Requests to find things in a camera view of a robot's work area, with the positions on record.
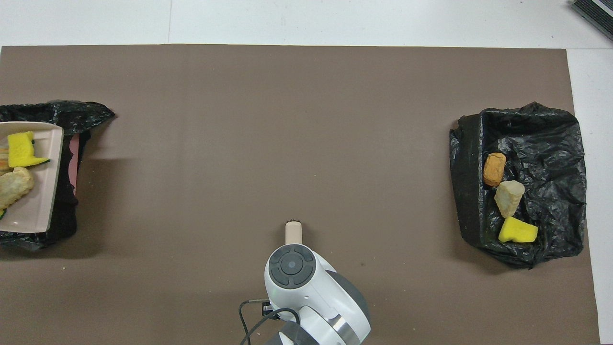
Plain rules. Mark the beige hand brush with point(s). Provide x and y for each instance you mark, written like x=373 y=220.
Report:
x=293 y=232

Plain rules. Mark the orange brown foam chunk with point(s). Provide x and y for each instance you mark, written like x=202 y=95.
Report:
x=494 y=169

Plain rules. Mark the pale foam chunk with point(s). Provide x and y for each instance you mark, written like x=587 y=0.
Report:
x=3 y=160
x=508 y=199
x=14 y=187

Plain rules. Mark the yellow green sponge wedge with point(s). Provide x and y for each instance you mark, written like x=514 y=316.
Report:
x=517 y=231

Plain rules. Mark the beige plastic dustpan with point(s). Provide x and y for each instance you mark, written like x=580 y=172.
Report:
x=40 y=201

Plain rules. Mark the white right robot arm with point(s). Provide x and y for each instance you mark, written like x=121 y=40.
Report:
x=311 y=292

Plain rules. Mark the pink plastic bin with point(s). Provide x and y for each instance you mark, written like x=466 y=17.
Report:
x=73 y=163

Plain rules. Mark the black bag lined bin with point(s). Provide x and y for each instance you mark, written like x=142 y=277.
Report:
x=546 y=158

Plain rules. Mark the black trash bag liner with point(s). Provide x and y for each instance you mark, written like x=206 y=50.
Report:
x=72 y=112

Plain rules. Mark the brown table mat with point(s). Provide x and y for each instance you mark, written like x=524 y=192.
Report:
x=287 y=120

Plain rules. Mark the dark ribbed panel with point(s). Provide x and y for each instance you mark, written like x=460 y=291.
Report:
x=596 y=14

